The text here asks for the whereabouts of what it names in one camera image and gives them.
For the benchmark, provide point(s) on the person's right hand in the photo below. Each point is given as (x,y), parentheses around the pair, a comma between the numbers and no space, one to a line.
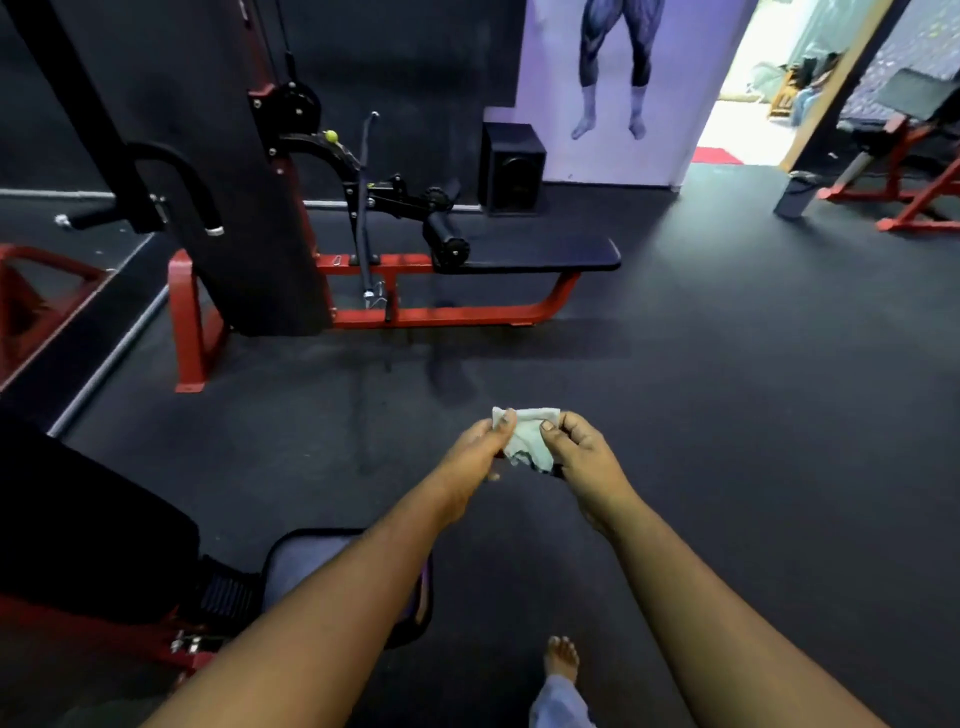
(585,469)

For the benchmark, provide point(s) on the person's left hand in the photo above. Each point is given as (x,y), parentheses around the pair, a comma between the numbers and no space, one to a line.
(469,457)

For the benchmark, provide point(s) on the person's left thumb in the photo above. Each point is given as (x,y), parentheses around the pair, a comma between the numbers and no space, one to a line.
(504,429)

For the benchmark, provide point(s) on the person's right thumb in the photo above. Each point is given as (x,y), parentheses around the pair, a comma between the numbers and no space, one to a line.
(551,439)

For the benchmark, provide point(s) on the white cloth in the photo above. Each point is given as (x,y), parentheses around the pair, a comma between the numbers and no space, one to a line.
(527,442)

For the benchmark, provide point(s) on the person's left forearm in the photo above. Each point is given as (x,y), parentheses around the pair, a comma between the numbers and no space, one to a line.
(315,622)

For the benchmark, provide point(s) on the person's right forearm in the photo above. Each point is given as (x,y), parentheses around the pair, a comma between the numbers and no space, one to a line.
(720,630)

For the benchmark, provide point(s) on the black padded bench seat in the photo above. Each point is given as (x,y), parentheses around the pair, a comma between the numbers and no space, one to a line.
(536,253)

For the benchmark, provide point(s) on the person's foot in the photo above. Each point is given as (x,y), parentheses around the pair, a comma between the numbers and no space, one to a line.
(562,658)

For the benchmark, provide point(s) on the black padded machine seat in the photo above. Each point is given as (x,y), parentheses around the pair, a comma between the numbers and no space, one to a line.
(315,559)

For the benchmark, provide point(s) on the black speaker box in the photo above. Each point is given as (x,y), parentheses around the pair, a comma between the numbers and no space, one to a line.
(512,169)

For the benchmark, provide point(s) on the person's grey trouser leg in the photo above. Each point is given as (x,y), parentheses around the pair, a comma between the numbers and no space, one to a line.
(559,705)

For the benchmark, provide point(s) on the red door mat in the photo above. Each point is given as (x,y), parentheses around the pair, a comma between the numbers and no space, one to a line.
(716,156)

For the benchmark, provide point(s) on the grey waste bin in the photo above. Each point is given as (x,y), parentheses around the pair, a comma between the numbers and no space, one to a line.
(793,195)

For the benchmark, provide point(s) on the red black gym machine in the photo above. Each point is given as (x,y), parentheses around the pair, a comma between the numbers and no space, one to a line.
(97,555)

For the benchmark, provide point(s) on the muscle anatomy wall poster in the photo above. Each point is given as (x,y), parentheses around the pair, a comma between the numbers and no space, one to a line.
(622,60)

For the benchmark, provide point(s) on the red frame gym bench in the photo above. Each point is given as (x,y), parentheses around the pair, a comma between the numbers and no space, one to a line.
(900,150)

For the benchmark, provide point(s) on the wall mirror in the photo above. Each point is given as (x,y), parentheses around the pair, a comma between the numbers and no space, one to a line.
(52,225)

